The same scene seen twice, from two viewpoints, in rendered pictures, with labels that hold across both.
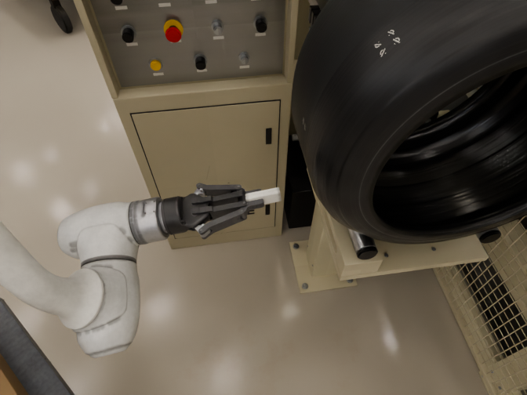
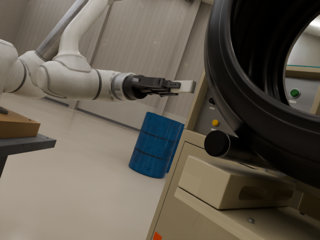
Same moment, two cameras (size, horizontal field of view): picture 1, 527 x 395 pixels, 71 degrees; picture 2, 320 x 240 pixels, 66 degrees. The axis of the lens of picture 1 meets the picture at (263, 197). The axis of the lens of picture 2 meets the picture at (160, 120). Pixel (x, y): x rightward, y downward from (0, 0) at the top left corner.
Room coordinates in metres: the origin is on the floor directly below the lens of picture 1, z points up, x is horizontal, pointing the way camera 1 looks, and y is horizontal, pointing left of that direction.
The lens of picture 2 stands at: (0.07, -0.49, 0.91)
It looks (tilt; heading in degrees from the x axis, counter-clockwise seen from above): 0 degrees down; 54
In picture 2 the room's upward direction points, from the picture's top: 19 degrees clockwise
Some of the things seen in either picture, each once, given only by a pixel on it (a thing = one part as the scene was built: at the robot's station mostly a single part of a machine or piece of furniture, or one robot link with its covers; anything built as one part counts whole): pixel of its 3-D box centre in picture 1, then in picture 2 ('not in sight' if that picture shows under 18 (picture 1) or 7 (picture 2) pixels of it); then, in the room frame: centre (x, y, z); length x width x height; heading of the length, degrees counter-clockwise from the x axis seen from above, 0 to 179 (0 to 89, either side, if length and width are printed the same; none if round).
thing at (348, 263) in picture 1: (339, 205); (248, 185); (0.56, -0.20, 0.83); 0.36 x 0.09 x 0.06; 8
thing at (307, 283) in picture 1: (321, 262); not in sight; (0.83, -0.28, 0.01); 0.27 x 0.27 x 0.02; 8
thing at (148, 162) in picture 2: not in sight; (160, 143); (2.78, 3.00, 0.48); 1.31 x 0.81 x 0.97; 52
